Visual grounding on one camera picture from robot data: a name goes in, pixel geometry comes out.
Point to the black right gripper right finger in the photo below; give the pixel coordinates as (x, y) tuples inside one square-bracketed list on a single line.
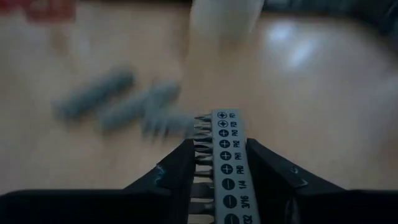
[(295, 202)]

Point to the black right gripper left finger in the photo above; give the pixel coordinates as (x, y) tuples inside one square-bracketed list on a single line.
[(140, 205)]

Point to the gray screwdriver bit holder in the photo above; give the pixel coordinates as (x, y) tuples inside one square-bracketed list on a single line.
[(93, 93), (231, 168), (136, 105)]

